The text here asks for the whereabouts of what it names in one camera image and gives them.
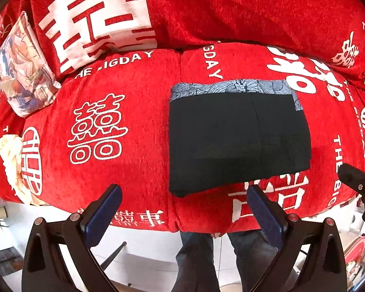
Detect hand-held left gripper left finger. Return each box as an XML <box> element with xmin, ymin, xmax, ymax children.
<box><xmin>22</xmin><ymin>184</ymin><xmax>123</xmax><ymax>292</ymax></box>

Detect black pants with grey waistband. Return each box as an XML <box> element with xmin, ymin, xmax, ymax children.
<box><xmin>169</xmin><ymin>79</ymin><xmax>311</xmax><ymax>198</ymax></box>

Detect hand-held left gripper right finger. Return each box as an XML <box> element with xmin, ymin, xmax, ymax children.
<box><xmin>246</xmin><ymin>184</ymin><xmax>349</xmax><ymax>292</ymax></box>

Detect printed picture cushion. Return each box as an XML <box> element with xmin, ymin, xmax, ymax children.
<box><xmin>0</xmin><ymin>10</ymin><xmax>62</xmax><ymax>119</ymax></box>

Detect black metal rod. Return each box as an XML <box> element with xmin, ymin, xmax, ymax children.
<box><xmin>100</xmin><ymin>241</ymin><xmax>128</xmax><ymax>272</ymax></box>

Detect person's leg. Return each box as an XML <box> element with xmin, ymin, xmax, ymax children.
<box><xmin>227</xmin><ymin>230</ymin><xmax>281</xmax><ymax>292</ymax></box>
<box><xmin>171</xmin><ymin>230</ymin><xmax>222</xmax><ymax>292</ymax></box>

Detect red printed sofa cover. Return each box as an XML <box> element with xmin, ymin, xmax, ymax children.
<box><xmin>0</xmin><ymin>0</ymin><xmax>365</xmax><ymax>235</ymax></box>

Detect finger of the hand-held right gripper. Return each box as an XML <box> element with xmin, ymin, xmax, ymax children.
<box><xmin>338</xmin><ymin>163</ymin><xmax>365</xmax><ymax>194</ymax></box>

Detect red round object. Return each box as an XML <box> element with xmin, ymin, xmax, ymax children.
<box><xmin>343</xmin><ymin>234</ymin><xmax>365</xmax><ymax>266</ymax></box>

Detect person's left leg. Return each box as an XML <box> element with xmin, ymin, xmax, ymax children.
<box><xmin>171</xmin><ymin>230</ymin><xmax>222</xmax><ymax>292</ymax></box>

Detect person's right leg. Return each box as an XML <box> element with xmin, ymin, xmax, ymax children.
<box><xmin>227</xmin><ymin>230</ymin><xmax>281</xmax><ymax>292</ymax></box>

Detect cream cloth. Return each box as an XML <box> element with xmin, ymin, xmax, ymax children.
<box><xmin>0</xmin><ymin>134</ymin><xmax>47</xmax><ymax>206</ymax></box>

